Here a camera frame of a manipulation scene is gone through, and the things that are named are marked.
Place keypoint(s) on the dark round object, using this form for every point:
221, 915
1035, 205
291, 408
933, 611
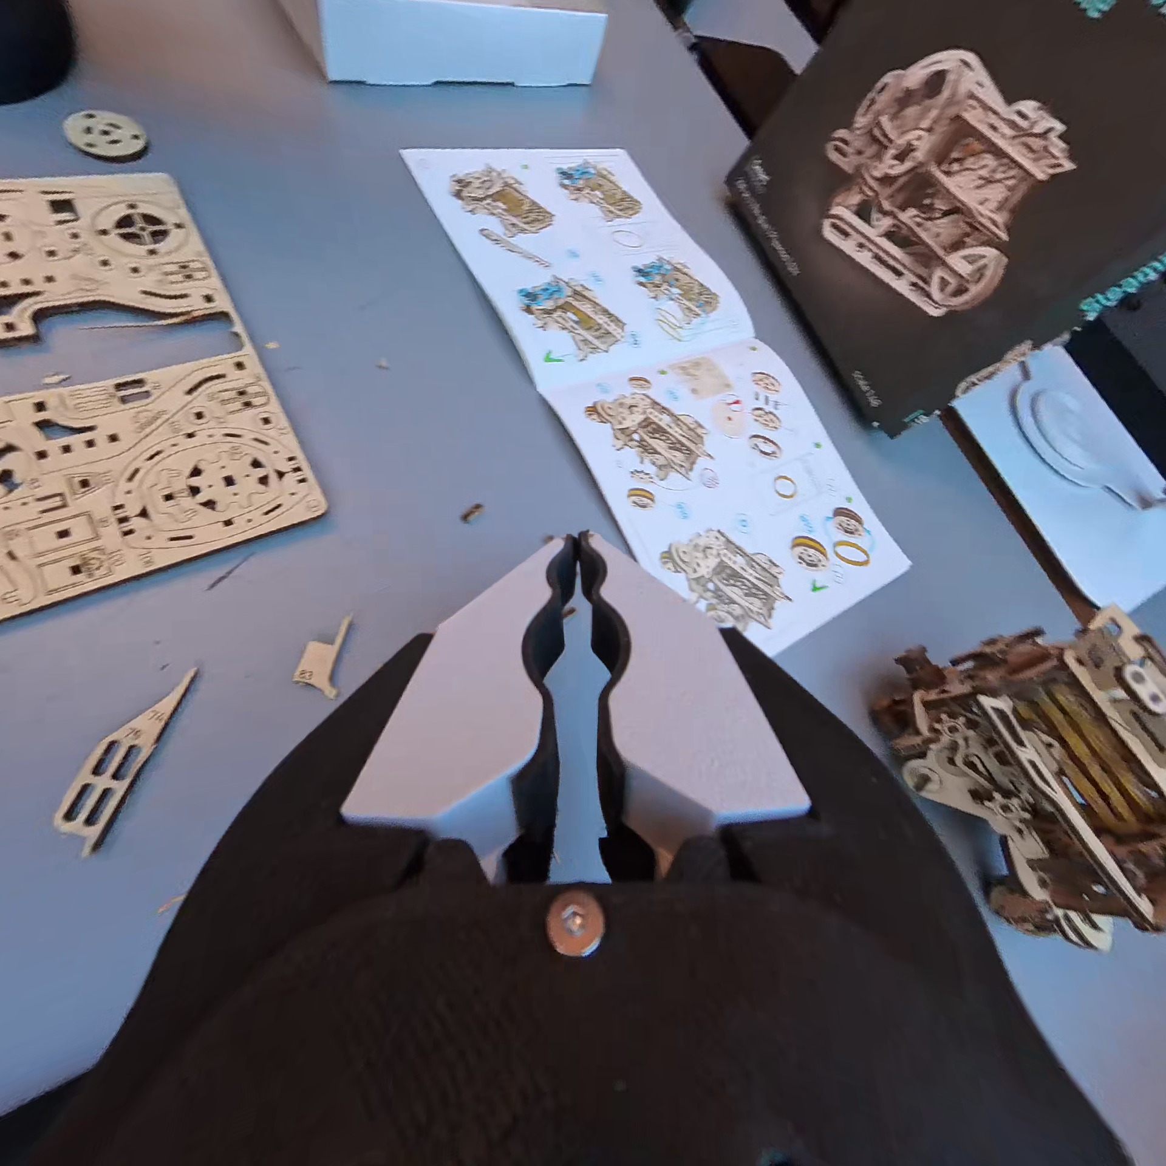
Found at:
27, 45

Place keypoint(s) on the brown wooden model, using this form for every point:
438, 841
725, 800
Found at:
1029, 784

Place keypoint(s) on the black model kit box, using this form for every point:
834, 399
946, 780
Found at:
946, 209

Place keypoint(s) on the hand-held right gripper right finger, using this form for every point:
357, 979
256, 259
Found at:
696, 719

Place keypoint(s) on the white instruction booklet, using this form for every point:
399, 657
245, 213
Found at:
655, 382

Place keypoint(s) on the small wooden offcut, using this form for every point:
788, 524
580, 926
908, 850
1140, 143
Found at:
320, 670

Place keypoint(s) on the pointed wooden offcut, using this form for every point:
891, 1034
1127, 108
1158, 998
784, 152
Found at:
117, 771

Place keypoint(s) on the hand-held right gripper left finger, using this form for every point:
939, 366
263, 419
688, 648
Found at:
455, 719

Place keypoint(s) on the small wooden parts sheet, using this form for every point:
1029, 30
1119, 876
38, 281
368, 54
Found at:
90, 274

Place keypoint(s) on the round wooden wheel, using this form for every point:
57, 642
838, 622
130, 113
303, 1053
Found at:
105, 135

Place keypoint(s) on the white cardboard box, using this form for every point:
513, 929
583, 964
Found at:
455, 42

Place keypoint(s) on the large wooden parts sheet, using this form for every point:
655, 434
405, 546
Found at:
108, 511

